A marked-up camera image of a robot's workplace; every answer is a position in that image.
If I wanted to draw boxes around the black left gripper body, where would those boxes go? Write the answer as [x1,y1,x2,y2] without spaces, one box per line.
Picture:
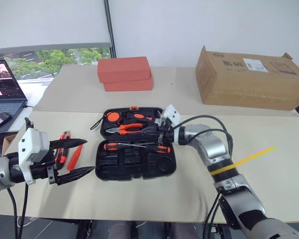
[29,146,60,186]

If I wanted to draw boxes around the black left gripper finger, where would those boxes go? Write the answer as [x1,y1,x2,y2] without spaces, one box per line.
[56,166,96,186]
[49,138,88,151]

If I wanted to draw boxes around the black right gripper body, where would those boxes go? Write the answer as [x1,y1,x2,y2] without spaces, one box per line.
[158,119,179,146]

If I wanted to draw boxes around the orange snap-off utility knife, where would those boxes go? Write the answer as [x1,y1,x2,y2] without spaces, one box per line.
[61,130,72,164]

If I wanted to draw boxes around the orange tester screwdriver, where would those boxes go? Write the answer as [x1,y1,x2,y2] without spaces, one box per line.
[67,144,84,172]

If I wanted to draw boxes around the black orange utility knife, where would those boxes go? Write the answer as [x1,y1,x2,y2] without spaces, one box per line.
[54,133,65,164]

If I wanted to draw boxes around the black plastic tool case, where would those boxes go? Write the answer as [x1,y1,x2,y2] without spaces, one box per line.
[94,106,177,181]

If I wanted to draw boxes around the orange black tape measure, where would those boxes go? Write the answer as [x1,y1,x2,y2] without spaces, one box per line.
[90,112,122,131]

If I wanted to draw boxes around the small open cardboard box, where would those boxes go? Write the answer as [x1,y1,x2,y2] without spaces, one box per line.
[2,134,19,157]

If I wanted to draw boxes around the red foam block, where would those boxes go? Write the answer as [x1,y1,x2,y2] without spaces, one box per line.
[103,74,154,93]
[97,56,151,83]

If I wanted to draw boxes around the black laptop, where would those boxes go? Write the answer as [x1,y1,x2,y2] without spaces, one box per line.
[0,58,28,133]

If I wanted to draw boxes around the yellow tape strip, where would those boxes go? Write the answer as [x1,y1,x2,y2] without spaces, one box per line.
[234,145,278,167]

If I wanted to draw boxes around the large brown cardboard box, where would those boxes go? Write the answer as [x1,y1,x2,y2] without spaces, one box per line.
[195,45,299,111]

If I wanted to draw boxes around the orange black handled screwdriver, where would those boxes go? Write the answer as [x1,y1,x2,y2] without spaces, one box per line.
[103,142,147,151]
[129,143,172,154]

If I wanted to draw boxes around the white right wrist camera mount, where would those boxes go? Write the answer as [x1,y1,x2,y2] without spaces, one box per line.
[161,104,182,128]

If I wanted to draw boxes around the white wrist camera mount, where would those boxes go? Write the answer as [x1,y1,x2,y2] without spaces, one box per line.
[18,128,51,186]
[161,104,182,128]

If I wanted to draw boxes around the orange handled pliers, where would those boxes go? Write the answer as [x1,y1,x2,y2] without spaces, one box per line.
[105,123,144,135]

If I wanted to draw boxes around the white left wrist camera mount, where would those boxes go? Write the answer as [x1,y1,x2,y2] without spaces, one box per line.
[18,128,51,186]

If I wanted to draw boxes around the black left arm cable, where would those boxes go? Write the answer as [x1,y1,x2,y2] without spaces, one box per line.
[6,183,28,239]

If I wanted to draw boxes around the grey window blind rail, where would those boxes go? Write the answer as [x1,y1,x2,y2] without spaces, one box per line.
[0,41,113,55]

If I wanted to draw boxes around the dark window frame post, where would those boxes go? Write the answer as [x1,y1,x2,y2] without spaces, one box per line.
[104,0,117,60]

